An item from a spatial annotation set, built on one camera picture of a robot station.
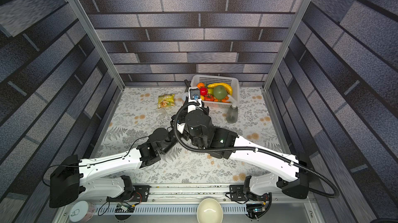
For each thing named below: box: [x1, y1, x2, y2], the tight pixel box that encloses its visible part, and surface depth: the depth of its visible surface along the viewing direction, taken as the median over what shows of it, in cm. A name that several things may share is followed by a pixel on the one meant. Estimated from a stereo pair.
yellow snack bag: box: [157, 93, 176, 109], surface depth 109 cm
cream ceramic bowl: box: [196, 198, 224, 223], surface depth 69 cm
